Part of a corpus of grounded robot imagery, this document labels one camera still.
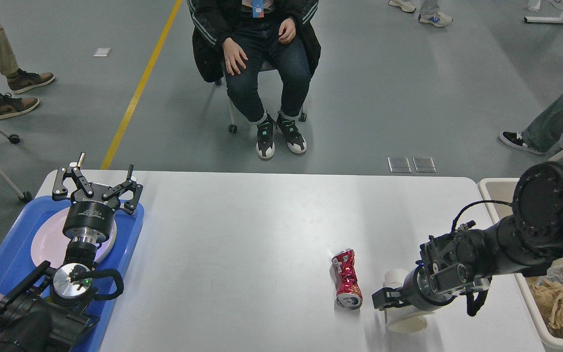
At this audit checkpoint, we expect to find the person in grey trousers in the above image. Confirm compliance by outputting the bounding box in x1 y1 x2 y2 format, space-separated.
388 0 454 27

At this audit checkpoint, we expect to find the beige plastic bin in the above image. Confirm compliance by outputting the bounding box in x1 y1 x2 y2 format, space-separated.
478 178 563 352

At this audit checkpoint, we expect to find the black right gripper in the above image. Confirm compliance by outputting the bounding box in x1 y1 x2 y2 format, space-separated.
372 265 455 311

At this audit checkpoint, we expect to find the seated person far right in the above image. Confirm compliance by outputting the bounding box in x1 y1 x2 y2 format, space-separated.
498 94 563 154

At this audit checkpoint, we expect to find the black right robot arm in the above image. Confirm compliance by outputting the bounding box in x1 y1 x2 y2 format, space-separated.
372 162 563 316

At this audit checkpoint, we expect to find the brown paper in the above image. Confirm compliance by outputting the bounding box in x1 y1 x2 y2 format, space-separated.
529 279 563 320

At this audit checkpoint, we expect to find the right floor outlet cover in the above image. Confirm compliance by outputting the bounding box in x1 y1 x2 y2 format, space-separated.
412 157 436 173

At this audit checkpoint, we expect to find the white desk base far right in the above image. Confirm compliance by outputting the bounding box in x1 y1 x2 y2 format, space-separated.
524 0 563 25

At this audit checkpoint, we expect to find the pink plate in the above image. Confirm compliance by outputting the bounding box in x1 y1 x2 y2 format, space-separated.
31 212 117 268

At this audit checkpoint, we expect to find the crushed red soda can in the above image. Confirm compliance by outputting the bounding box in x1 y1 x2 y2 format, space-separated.
331 249 363 310

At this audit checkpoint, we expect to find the floor outlet cover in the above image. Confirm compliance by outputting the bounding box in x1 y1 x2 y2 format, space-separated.
412 157 436 173
388 157 411 173

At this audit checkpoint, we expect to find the white paper cup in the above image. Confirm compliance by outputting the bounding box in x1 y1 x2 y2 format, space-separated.
383 269 433 333

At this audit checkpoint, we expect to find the person in black sneakers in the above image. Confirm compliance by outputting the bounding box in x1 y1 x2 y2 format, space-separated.
187 0 321 160

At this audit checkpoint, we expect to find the left floor outlet cover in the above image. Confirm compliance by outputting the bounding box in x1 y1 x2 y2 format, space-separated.
388 157 411 173

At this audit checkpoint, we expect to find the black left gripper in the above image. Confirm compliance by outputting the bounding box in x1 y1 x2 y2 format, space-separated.
52 152 144 244

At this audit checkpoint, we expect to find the white office chair right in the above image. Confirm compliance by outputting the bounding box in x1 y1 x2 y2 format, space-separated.
214 59 308 133

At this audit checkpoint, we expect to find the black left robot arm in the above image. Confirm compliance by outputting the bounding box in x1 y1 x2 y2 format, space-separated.
0 153 143 352

